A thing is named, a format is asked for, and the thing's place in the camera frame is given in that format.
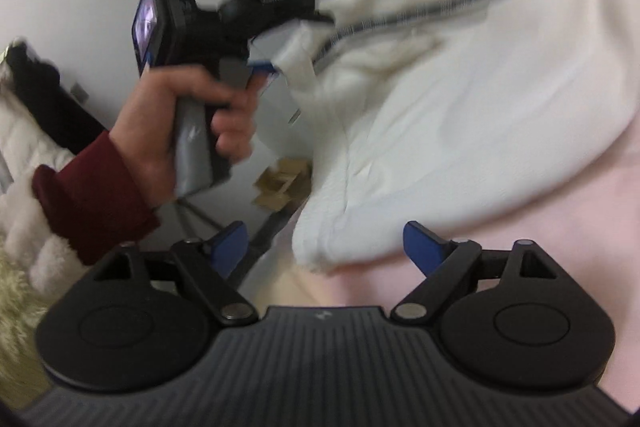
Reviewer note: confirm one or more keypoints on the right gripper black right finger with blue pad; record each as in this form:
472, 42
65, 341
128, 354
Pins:
510, 319

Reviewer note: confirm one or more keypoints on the person's left hand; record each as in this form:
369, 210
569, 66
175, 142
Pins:
142, 133

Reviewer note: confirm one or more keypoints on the white fluffy blanket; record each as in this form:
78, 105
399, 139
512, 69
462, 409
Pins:
37, 266

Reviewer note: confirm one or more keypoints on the cardboard box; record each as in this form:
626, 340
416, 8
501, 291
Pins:
284, 186

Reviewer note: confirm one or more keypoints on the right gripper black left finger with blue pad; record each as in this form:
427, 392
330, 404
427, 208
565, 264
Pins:
139, 319

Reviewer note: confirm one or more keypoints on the pastel rainbow bed sheet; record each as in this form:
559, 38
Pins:
590, 228

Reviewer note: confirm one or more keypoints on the white knit zip jacket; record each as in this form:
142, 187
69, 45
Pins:
449, 112

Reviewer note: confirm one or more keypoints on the dark red sleeve forearm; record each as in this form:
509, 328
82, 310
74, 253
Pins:
93, 202

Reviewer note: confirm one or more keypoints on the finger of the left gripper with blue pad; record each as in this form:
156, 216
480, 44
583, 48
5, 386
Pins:
262, 71

